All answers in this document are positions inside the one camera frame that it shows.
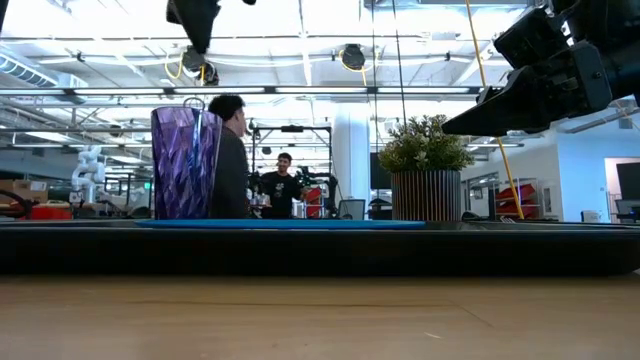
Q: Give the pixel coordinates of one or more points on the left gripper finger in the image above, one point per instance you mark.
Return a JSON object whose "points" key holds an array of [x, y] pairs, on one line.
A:
{"points": [[195, 22]]}

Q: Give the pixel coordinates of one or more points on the purple faceted plastic cup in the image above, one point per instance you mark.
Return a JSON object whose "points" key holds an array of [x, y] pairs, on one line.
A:
{"points": [[185, 165]]}

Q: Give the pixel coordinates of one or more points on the blue round plate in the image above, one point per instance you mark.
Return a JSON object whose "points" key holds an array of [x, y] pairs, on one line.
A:
{"points": [[280, 224]]}

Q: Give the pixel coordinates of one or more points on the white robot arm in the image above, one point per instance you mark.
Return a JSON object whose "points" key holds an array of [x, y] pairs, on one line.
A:
{"points": [[89, 172]]}

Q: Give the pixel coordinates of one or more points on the shelf with red bins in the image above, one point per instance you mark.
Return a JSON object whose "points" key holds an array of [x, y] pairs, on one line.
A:
{"points": [[520, 192], [314, 200]]}

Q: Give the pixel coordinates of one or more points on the small plant in ribbed pot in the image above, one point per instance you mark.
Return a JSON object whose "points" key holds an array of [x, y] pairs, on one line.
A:
{"points": [[425, 195]]}

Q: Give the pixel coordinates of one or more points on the person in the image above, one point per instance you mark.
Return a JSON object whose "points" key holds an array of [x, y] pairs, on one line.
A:
{"points": [[230, 170], [280, 192]]}

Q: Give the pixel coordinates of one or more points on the white round column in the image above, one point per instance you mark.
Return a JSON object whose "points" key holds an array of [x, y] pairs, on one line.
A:
{"points": [[350, 150]]}

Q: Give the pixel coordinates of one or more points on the cardboard box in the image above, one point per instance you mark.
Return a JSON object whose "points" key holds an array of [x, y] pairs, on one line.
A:
{"points": [[25, 190]]}

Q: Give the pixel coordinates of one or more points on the red box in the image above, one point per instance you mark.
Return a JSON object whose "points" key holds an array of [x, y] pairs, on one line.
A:
{"points": [[50, 212]]}

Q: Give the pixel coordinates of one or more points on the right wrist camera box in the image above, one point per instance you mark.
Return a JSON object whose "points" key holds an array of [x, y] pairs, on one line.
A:
{"points": [[530, 37]]}

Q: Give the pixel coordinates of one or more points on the black wall screen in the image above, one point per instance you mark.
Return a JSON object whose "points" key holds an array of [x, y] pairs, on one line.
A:
{"points": [[629, 180]]}

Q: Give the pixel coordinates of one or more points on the black metal frame rig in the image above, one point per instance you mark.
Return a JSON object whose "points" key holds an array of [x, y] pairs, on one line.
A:
{"points": [[292, 128]]}

